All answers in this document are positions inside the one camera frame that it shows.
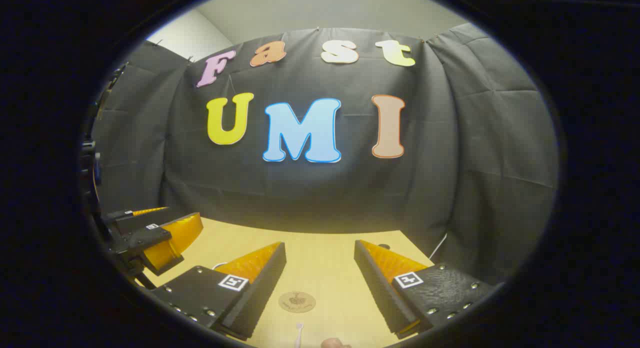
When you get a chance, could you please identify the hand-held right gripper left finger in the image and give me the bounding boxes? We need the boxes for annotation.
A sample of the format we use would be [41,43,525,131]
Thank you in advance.
[150,241,287,340]

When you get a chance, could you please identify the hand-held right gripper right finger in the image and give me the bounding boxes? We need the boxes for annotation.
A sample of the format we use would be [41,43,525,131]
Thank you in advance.
[354,239,496,339]

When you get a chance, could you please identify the round wooden coaster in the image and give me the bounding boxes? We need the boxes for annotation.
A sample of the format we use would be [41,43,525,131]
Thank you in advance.
[278,291,317,314]

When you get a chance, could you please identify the wooden desktop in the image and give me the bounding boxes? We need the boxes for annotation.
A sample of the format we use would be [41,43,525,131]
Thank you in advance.
[145,215,436,348]

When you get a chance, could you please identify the black backdrop cloth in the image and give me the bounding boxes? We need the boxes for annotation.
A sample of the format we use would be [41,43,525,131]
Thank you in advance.
[90,23,560,284]

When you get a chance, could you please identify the white cable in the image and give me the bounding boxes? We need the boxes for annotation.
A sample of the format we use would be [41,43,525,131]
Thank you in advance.
[429,233,448,261]

